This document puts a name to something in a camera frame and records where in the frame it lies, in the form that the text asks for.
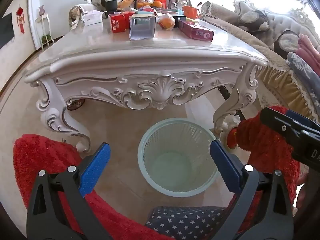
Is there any black cylindrical speaker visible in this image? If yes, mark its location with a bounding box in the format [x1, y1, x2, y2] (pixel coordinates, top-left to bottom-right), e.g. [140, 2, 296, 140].
[105, 0, 118, 12]

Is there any orange mug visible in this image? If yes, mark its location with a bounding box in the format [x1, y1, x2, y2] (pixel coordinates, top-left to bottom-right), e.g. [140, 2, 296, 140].
[182, 5, 201, 18]

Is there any person's right hand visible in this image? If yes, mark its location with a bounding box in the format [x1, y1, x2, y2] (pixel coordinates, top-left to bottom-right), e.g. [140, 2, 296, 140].
[296, 174, 311, 209]

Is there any pink folded cloth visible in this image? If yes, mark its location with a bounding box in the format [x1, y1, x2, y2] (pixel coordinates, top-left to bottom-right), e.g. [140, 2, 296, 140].
[296, 34, 320, 58]

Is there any black box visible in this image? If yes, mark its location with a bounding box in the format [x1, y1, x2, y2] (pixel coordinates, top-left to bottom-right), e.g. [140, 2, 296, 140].
[172, 15, 187, 28]

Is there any red fuzzy slipper right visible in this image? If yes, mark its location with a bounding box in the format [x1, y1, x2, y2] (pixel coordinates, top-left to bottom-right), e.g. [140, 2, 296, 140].
[226, 106, 300, 233]

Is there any long red box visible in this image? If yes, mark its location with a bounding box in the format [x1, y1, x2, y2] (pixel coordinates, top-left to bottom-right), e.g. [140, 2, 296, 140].
[178, 20, 215, 42]

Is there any grey patterned blanket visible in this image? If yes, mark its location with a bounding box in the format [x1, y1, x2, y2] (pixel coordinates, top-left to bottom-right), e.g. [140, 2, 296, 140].
[286, 52, 320, 125]

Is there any teal carton box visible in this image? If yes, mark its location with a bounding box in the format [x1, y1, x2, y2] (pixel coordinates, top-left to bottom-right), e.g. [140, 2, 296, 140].
[129, 14, 157, 41]

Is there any orange fruit in plastic bag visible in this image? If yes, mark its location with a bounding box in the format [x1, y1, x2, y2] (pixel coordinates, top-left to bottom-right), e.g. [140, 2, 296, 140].
[157, 14, 175, 30]

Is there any red knot wall decoration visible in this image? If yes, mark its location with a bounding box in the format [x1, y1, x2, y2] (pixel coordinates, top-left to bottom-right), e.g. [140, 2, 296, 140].
[16, 7, 25, 33]

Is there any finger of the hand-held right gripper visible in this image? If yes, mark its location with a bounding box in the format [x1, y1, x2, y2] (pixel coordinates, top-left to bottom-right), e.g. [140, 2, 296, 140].
[286, 109, 320, 133]
[259, 107, 307, 143]

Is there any red carton box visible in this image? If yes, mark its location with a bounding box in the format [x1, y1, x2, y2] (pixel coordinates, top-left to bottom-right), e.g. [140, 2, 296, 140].
[108, 13, 127, 33]
[122, 11, 136, 29]

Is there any beige fringed sofa cover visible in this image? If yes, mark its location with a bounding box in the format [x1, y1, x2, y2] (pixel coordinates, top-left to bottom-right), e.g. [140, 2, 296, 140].
[201, 2, 315, 123]

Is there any ornate grey long sofa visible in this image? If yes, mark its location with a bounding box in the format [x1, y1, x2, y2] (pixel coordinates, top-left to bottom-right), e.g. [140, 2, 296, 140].
[200, 0, 320, 130]

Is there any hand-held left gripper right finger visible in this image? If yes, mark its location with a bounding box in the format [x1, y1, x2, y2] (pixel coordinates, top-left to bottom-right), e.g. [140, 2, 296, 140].
[209, 139, 295, 240]

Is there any pale green waste basket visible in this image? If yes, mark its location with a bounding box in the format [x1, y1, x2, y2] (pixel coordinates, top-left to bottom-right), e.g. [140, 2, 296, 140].
[137, 118, 221, 197]

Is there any ornate white coffee table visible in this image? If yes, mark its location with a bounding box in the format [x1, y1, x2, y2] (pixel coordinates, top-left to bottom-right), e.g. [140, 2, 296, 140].
[22, 17, 269, 153]

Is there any white tissue pack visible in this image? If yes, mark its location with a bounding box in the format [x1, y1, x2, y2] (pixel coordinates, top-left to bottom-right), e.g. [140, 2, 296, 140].
[84, 10, 103, 27]

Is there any wall television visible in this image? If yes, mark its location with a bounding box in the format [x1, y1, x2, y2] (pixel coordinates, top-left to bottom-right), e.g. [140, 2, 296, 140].
[0, 12, 15, 49]

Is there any navy star print cushion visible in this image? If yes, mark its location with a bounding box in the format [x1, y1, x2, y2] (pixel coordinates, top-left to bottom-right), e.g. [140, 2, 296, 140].
[145, 206, 233, 240]

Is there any white plant stand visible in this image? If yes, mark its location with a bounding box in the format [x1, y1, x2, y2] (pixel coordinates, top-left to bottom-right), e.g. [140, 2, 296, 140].
[35, 14, 54, 49]

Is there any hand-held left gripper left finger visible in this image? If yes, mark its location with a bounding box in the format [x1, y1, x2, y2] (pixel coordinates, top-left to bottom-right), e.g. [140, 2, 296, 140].
[26, 142, 113, 240]

